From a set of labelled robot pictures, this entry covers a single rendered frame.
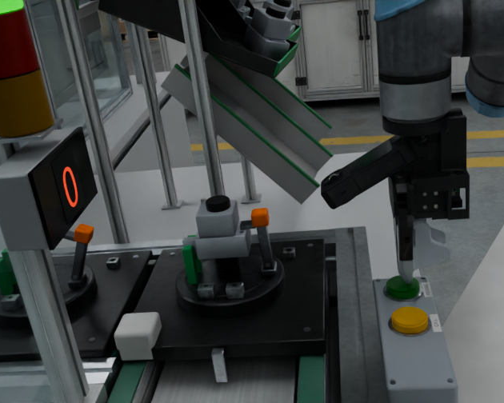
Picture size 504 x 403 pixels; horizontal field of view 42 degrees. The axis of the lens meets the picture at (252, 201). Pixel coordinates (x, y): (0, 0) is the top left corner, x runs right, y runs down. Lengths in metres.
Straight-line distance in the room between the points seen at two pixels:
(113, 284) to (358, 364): 0.36
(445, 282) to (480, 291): 1.65
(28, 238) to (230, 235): 0.29
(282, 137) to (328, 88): 3.75
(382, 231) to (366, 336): 0.46
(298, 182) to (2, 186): 0.54
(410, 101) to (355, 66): 4.12
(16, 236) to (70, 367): 0.18
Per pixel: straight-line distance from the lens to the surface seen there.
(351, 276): 0.88
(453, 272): 2.75
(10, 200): 0.57
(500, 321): 0.97
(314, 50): 4.82
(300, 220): 1.26
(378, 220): 1.23
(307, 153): 1.12
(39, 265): 0.65
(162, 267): 0.94
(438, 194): 0.76
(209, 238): 0.80
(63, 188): 0.61
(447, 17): 0.68
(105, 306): 0.88
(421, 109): 0.70
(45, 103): 0.60
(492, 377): 0.87
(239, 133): 0.99
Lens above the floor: 1.41
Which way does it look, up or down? 24 degrees down
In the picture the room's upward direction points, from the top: 8 degrees counter-clockwise
